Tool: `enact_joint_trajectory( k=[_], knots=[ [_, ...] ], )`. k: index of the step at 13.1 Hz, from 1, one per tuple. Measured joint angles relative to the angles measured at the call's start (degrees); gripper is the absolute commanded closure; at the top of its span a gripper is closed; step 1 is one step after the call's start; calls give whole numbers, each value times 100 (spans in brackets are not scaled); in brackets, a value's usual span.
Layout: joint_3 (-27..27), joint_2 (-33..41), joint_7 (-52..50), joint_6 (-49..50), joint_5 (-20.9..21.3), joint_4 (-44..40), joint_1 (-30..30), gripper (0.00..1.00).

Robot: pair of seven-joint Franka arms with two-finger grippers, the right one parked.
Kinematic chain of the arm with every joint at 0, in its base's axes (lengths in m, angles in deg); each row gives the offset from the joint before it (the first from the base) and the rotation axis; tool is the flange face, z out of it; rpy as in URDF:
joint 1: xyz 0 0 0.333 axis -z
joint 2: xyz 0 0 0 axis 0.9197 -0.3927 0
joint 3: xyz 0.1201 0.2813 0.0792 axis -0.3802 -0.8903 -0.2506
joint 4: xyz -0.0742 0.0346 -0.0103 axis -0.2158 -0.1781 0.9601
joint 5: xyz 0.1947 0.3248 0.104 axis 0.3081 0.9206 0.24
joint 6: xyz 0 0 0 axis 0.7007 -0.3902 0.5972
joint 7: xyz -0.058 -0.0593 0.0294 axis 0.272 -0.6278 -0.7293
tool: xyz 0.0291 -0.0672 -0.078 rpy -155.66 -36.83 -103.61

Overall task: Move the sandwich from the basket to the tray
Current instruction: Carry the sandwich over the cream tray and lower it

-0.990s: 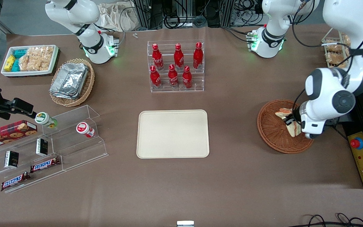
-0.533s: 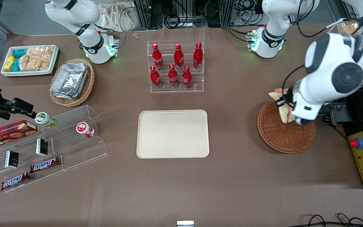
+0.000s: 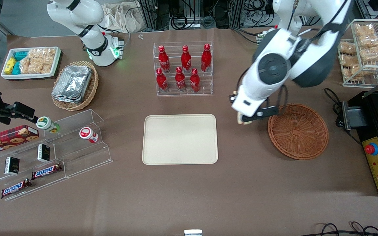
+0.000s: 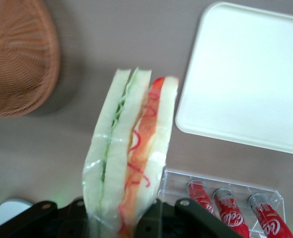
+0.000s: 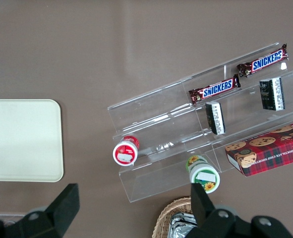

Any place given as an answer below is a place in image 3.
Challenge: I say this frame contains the black heating machine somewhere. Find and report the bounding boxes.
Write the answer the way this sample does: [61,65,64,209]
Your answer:
[342,90,378,196]

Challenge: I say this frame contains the green sunflower yogurt jar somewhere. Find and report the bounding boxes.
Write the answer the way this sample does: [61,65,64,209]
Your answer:
[36,117,60,133]

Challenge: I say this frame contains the wicker basket with foil containers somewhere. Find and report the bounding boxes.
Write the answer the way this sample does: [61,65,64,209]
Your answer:
[51,61,99,111]

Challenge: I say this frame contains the red cola bottle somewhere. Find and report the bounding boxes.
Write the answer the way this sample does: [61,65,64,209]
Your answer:
[175,67,186,92]
[201,44,212,72]
[181,45,192,73]
[158,45,171,73]
[156,68,168,93]
[190,68,200,92]

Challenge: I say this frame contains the black power cable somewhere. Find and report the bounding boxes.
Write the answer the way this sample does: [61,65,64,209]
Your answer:
[324,88,363,146]

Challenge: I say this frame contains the clear bag rice crackers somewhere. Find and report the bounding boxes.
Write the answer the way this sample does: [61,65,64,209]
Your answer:
[20,57,53,74]
[28,49,56,62]

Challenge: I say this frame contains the Snickers chocolate bar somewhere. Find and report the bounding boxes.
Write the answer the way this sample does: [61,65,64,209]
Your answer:
[31,163,63,180]
[1,179,32,199]

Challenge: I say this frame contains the red lidded yogurt jar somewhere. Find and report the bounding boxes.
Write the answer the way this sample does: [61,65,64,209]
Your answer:
[79,127,99,144]

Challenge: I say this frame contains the aluminium frame post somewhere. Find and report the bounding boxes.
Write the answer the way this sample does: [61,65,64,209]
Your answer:
[140,0,163,31]
[230,0,247,28]

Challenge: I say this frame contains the yellow snack packet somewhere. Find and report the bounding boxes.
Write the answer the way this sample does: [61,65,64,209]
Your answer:
[4,57,16,74]

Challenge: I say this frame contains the black floor cables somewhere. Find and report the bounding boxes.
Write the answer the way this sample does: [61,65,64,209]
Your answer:
[307,221,378,236]

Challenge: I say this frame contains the black cable bundle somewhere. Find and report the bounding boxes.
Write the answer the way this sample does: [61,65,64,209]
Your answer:
[163,0,232,30]

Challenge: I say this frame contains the aluminium foil container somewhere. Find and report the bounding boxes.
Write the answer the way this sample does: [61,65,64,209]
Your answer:
[52,87,86,104]
[54,65,93,99]

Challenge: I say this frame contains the clear acrylic tiered stand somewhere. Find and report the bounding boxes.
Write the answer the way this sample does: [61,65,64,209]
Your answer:
[44,109,113,179]
[0,141,67,201]

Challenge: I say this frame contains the red tartan cookie box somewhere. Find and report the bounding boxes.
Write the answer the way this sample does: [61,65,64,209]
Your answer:
[0,125,39,156]

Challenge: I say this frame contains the white rectangular snack bin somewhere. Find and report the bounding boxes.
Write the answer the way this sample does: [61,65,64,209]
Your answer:
[1,47,61,80]

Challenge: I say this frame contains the clear acrylic bottle rack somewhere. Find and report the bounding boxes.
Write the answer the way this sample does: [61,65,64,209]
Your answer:
[153,42,213,97]

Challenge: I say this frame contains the white wire shelf rack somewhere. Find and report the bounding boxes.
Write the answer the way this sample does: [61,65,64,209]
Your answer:
[338,19,378,88]

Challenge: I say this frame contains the empty brown wicker basket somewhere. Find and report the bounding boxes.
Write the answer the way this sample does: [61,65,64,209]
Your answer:
[268,104,329,160]

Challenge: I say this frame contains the bagged fried snack pack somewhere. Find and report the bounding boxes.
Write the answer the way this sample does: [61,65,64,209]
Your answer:
[340,53,357,67]
[339,41,357,54]
[343,64,373,81]
[355,24,375,36]
[360,46,378,62]
[358,34,378,48]

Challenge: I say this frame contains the small black carton box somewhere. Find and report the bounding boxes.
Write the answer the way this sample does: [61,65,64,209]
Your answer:
[37,144,51,163]
[4,157,20,175]

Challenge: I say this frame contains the cream rectangular plastic tray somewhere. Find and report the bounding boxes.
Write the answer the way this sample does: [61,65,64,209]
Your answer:
[142,114,219,165]

